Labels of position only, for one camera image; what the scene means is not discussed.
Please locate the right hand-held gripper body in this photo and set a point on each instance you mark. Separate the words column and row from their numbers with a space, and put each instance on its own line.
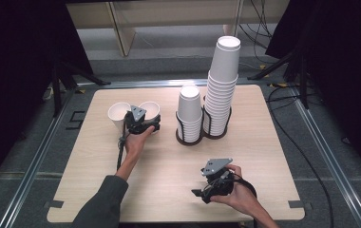
column 215, row 165

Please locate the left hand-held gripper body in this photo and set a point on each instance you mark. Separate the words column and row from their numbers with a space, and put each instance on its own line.
column 138, row 113

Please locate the white paper cup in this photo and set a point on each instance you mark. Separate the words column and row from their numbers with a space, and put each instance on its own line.
column 117, row 112
column 151, row 109

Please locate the short stack of paper cups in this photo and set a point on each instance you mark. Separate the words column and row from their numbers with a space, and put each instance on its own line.
column 189, row 109

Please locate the black double cup holder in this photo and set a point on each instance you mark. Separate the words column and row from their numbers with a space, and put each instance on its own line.
column 205, row 126

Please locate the tall stack of paper cups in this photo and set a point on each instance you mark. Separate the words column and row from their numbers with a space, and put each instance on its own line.
column 223, row 85

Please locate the person's left hand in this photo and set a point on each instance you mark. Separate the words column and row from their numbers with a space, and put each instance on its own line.
column 137, row 142

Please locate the person's right hand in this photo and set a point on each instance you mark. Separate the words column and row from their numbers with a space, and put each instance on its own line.
column 238, row 196

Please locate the yellow floor tape piece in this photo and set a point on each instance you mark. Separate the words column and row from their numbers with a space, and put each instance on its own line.
column 280, row 85
column 81, row 91

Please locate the black floor tape mark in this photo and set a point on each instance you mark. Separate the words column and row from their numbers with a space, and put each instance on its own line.
column 75, row 120

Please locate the black metal stand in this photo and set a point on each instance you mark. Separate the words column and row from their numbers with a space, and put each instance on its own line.
column 56, row 91
column 302, row 85

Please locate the beige wooden desk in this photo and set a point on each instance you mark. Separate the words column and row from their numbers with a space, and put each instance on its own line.
column 169, row 12

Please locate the black curtain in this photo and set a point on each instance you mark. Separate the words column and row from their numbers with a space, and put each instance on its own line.
column 346, row 63
column 14, row 79

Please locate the metal floor rail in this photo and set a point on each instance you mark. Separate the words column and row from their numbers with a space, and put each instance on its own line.
column 33, row 164
column 330, row 161
column 143, row 83

